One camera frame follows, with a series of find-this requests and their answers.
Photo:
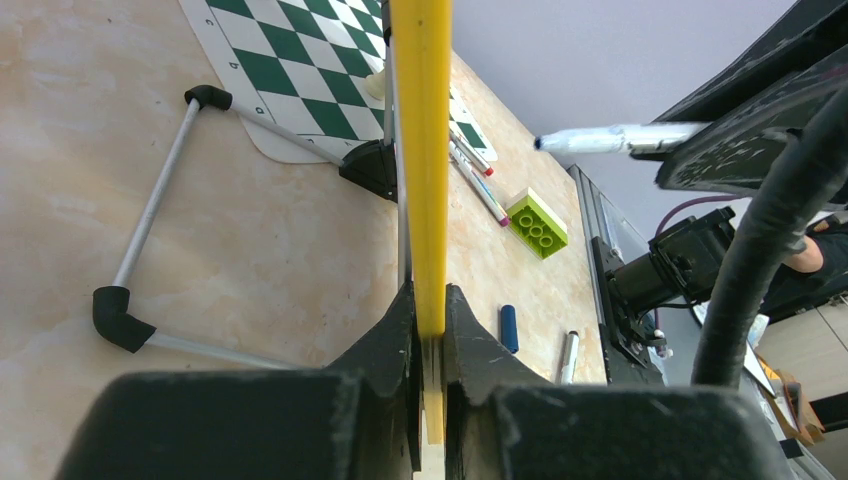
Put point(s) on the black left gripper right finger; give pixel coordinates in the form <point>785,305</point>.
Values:
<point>504,421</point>

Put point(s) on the red capped marker pen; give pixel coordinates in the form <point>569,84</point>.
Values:
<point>472,154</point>

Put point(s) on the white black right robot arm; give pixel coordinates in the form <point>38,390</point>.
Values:
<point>680,263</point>

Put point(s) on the black capped marker pen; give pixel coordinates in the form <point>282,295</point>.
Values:
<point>570,358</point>

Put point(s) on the green white chess mat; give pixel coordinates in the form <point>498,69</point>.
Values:
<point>301,65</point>

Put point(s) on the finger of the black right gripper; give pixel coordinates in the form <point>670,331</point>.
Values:
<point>806,33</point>
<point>734,153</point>

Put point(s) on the blue marker cap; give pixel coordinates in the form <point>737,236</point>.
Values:
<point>508,332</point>

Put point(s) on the blue capped marker pen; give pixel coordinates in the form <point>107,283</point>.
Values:
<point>653,138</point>

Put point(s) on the green white toy brick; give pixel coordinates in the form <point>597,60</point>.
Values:
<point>536,224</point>

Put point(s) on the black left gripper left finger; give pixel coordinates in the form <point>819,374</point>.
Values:
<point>357,418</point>

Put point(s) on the cream chess pawn right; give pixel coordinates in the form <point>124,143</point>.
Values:
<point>375,85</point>

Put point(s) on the yellow framed whiteboard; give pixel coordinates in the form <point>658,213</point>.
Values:
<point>421,34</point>

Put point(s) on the purple capped marker pen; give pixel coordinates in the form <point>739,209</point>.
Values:
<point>478,185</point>

